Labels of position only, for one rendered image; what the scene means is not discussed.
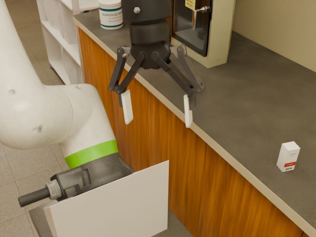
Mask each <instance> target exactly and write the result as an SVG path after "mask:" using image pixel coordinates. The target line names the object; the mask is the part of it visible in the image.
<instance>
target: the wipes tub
mask: <svg viewBox="0 0 316 237"><path fill-rule="evenodd" d="M98 3H99V13H100V22H101V27H102V28H104V29H107V30H115V29H119V28H121V27H122V26H123V16H122V6H121V0H99V1H98Z"/></svg>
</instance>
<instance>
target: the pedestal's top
mask: <svg viewBox="0 0 316 237"><path fill-rule="evenodd" d="M128 167H130V168H131V170H132V173H135V172H136V171H135V170H134V169H133V168H132V167H131V166H128ZM60 202H61V201H60ZM56 203H58V201H57V200H56V199H54V200H51V201H49V202H47V203H45V204H43V205H40V206H38V207H36V208H33V209H31V210H29V214H30V217H31V220H32V223H33V225H34V227H35V229H36V231H37V233H38V235H39V237H53V235H52V232H51V230H50V227H49V225H48V222H47V219H46V215H45V212H44V208H45V207H48V206H50V205H53V204H56ZM151 237H193V236H192V235H191V233H190V232H189V231H188V230H187V229H186V228H185V227H184V225H183V224H182V223H181V222H180V221H179V220H178V219H177V218H176V216H175V215H174V214H173V213H172V212H171V211H170V210H169V208H168V215H167V229H166V230H164V231H162V232H160V233H157V234H155V235H153V236H151Z"/></svg>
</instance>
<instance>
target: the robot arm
mask: <svg viewBox="0 0 316 237"><path fill-rule="evenodd" d="M121 6H122V14H123V20H124V21H125V22H129V23H130V24H129V33H130V41H131V44H132V45H131V47H126V46H125V45H123V46H121V47H119V48H118V49H117V60H116V64H115V67H114V70H113V73H112V76H111V80H110V83H109V86H108V90H109V91H114V92H116V93H117V94H118V102H119V106H120V108H123V111H124V118H125V124H129V123H130V122H131V121H132V120H133V119H134V118H133V111H132V104H131V97H130V90H128V89H127V87H128V85H129V84H130V82H131V81H132V79H133V78H134V77H135V75H136V74H137V72H138V71H139V69H140V68H141V67H142V68H144V70H147V69H155V70H158V69H159V68H162V69H163V70H164V71H165V72H167V73H168V74H169V75H170V76H171V77H172V78H173V79H174V80H175V82H176V83H177V84H178V85H179V86H180V87H181V88H182V89H183V90H184V91H185V93H186V94H185V95H184V109H185V122H186V128H189V127H190V126H191V124H192V122H193V119H192V111H194V109H195V108H196V94H197V93H201V92H202V91H203V89H204V88H205V85H204V83H203V82H202V80H201V78H200V76H199V74H198V73H197V71H196V69H195V67H194V65H193V64H192V62H191V60H190V58H189V57H188V54H187V49H186V45H185V44H181V45H179V46H174V47H172V46H171V45H170V43H169V31H168V21H166V20H165V19H166V18H169V17H170V16H171V15H172V11H171V0H121ZM171 53H174V55H175V56H176V57H178V59H179V61H180V63H181V65H182V67H183V69H184V70H185V72H186V74H187V76H188V78H189V79H190V81H191V82H190V81H189V80H188V79H187V78H186V77H185V76H184V75H183V74H182V72H181V71H180V70H179V69H178V68H177V67H176V66H175V64H174V62H173V61H172V60H171V59H170V58H169V56H170V55H171ZM129 54H131V55H132V57H133V58H134V59H135V62H134V64H133V65H132V67H131V69H130V70H129V72H128V73H127V75H126V76H125V78H124V79H123V81H122V82H121V84H120V85H119V81H120V78H121V75H122V72H123V69H124V66H125V63H126V59H127V57H129ZM126 89H127V90H126ZM0 143H2V144H3V145H5V146H7V147H10V148H13V149H16V150H28V149H33V148H38V147H43V146H49V145H54V144H59V146H60V149H61V152H62V154H63V158H64V160H65V162H66V163H67V165H68V166H69V168H70V169H69V170H66V171H63V172H61V173H58V174H55V175H53V176H52V177H51V178H50V180H51V181H49V182H47V183H46V184H45V188H43V189H40V190H37V191H34V192H32V193H29V194H26V195H23V196H21V197H18V201H19V205H20V207H24V206H26V205H29V204H32V203H35V202H37V201H40V200H43V199H45V198H49V199H50V200H54V199H56V200H57V201H58V202H59V201H62V200H65V199H67V198H70V197H74V196H77V195H80V194H82V193H85V192H88V191H90V190H93V189H96V188H98V187H101V186H103V185H105V184H108V183H111V182H113V181H116V180H118V179H121V178H124V177H126V176H129V175H131V174H133V173H132V170H131V168H130V167H128V166H127V165H126V164H125V162H124V161H123V160H122V158H121V156H120V154H119V152H118V148H117V141H116V138H115V135H114V132H113V130H112V128H111V125H110V122H109V119H108V116H107V114H106V111H105V108H104V105H103V103H102V100H101V98H100V95H99V93H98V90H97V89H96V88H95V87H94V86H93V85H90V84H70V85H57V86H46V85H44V84H43V83H42V82H41V80H40V79H39V77H38V75H37V73H36V71H35V69H34V67H33V65H32V63H31V61H30V59H29V57H28V55H27V53H26V51H25V49H24V47H23V45H22V43H21V41H20V38H19V36H18V34H17V31H16V29H15V27H14V24H13V22H12V19H11V17H10V14H9V11H8V8H7V6H6V3H5V1H4V0H0Z"/></svg>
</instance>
